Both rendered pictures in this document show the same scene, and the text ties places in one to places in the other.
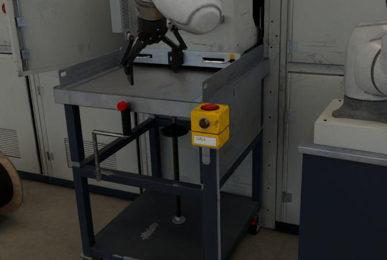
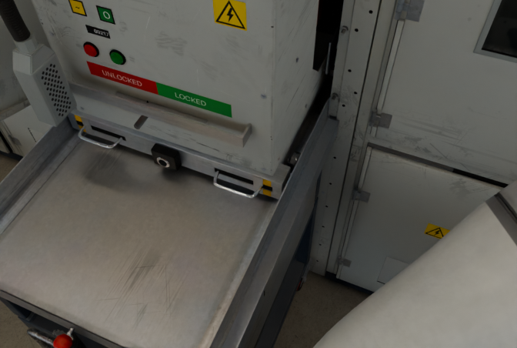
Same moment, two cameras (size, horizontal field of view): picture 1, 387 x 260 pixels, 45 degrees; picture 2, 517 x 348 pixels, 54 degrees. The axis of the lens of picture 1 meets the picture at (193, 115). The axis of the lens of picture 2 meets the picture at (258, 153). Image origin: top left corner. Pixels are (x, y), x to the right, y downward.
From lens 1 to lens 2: 1.25 m
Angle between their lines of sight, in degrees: 32
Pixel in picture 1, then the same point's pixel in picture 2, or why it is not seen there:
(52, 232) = not seen: hidden behind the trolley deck
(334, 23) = (467, 108)
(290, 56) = (375, 131)
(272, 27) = (349, 78)
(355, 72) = not seen: outside the picture
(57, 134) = (16, 122)
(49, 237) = not seen: hidden behind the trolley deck
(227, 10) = (258, 119)
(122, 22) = (52, 111)
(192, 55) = (196, 159)
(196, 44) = (202, 145)
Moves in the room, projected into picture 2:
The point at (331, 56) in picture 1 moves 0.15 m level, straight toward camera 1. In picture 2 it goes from (448, 149) to (444, 202)
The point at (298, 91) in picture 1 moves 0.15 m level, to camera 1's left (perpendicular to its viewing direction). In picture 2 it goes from (380, 173) to (322, 175)
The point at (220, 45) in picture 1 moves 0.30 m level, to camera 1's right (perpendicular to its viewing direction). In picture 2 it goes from (246, 160) to (391, 156)
